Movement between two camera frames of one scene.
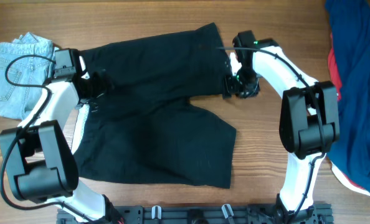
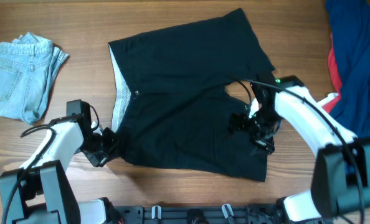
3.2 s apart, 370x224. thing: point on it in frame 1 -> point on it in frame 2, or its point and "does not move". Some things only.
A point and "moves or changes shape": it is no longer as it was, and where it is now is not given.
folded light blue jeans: [14, 101] does not move
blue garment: [359, 152] does not move
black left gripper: [95, 86] -> [106, 149]
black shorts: [149, 130] moves or changes shape
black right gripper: [230, 86] -> [245, 125]
